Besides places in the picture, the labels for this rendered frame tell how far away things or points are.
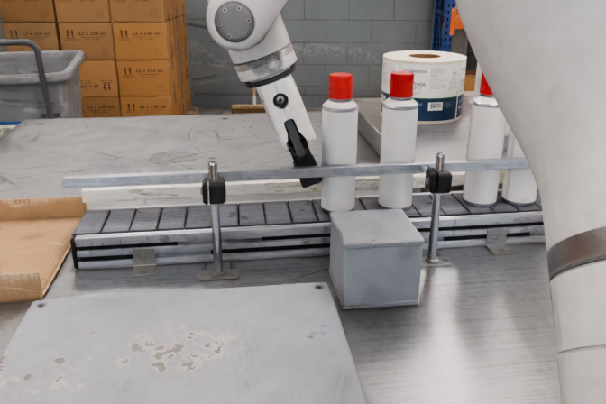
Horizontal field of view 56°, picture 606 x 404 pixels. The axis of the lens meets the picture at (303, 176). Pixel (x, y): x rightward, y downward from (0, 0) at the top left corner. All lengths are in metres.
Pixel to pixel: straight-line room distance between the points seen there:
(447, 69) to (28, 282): 0.98
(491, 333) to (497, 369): 0.07
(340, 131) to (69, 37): 3.55
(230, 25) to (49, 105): 2.13
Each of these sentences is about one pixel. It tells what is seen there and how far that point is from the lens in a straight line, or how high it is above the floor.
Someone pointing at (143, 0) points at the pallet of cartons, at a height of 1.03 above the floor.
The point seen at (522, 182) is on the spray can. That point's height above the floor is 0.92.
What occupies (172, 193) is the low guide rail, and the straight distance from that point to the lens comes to 0.89.
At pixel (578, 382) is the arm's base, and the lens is 0.29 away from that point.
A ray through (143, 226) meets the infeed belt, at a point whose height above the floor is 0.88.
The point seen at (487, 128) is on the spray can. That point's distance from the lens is 0.88.
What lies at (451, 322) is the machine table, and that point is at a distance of 0.72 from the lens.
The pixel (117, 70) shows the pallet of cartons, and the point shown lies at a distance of 4.20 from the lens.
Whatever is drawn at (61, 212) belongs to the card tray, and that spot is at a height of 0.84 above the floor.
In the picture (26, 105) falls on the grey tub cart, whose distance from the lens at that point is 2.82.
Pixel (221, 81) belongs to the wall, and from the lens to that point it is 5.54.
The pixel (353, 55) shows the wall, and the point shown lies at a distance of 5.38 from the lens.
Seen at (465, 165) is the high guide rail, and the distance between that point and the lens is 0.86.
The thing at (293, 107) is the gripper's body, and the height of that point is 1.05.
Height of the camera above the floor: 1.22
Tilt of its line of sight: 20 degrees down
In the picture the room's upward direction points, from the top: straight up
